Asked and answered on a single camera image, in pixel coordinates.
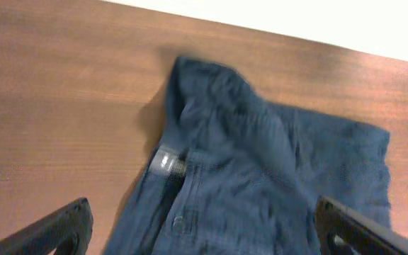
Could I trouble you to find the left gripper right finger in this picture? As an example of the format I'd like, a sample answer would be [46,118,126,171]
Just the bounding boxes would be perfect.
[314,196,408,255]

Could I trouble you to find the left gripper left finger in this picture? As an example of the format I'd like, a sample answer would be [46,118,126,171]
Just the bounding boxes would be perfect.
[0,197,94,255]

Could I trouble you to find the navy blue shorts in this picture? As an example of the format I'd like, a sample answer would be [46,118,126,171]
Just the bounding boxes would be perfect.
[105,57,391,254]

